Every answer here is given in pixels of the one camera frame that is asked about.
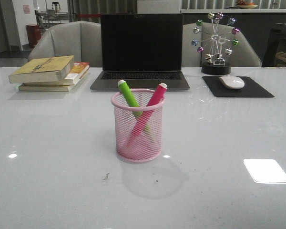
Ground pink highlighter pen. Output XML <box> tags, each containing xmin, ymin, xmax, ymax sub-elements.
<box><xmin>126</xmin><ymin>83</ymin><xmax>167</xmax><ymax>147</ymax></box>

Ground green highlighter pen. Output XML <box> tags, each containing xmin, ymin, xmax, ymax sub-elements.
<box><xmin>118</xmin><ymin>79</ymin><xmax>154</xmax><ymax>142</ymax></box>

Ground pink mesh pen holder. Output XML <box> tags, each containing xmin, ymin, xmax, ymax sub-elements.
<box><xmin>111</xmin><ymin>89</ymin><xmax>165</xmax><ymax>162</ymax></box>

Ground grey open laptop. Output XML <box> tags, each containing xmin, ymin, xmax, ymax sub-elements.
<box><xmin>90</xmin><ymin>13</ymin><xmax>190</xmax><ymax>91</ymax></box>

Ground orange white middle book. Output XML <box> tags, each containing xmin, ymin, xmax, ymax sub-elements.
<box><xmin>23</xmin><ymin>62</ymin><xmax>89</xmax><ymax>86</ymax></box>

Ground ferris wheel desk ornament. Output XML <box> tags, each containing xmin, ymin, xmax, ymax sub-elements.
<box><xmin>191</xmin><ymin>12</ymin><xmax>240</xmax><ymax>75</ymax></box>

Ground grey armchair right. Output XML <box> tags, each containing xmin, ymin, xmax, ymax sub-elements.
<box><xmin>182</xmin><ymin>22</ymin><xmax>261</xmax><ymax>67</ymax></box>

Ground grey armchair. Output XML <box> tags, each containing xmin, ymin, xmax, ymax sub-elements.
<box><xmin>28</xmin><ymin>21</ymin><xmax>102</xmax><ymax>67</ymax></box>
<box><xmin>182</xmin><ymin>22</ymin><xmax>261</xmax><ymax>67</ymax></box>

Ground white computer mouse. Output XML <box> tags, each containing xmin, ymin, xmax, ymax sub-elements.
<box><xmin>219</xmin><ymin>75</ymin><xmax>245</xmax><ymax>89</ymax></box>

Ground grey armchair left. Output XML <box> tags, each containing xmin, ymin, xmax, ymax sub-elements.
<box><xmin>28</xmin><ymin>21</ymin><xmax>102</xmax><ymax>67</ymax></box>

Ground yellow top book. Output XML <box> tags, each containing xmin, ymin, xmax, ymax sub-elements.
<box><xmin>9</xmin><ymin>55</ymin><xmax>74</xmax><ymax>83</ymax></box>

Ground black mouse pad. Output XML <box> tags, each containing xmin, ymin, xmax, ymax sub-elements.
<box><xmin>202</xmin><ymin>75</ymin><xmax>275</xmax><ymax>98</ymax></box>

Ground pale bottom book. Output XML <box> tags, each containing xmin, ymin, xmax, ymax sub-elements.
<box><xmin>18</xmin><ymin>72</ymin><xmax>89</xmax><ymax>92</ymax></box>

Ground red trash bin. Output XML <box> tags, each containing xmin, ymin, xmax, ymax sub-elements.
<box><xmin>26</xmin><ymin>24</ymin><xmax>41</xmax><ymax>48</ymax></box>

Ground fruit plate on counter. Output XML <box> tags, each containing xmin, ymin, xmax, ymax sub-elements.
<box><xmin>235</xmin><ymin>0</ymin><xmax>258</xmax><ymax>9</ymax></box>

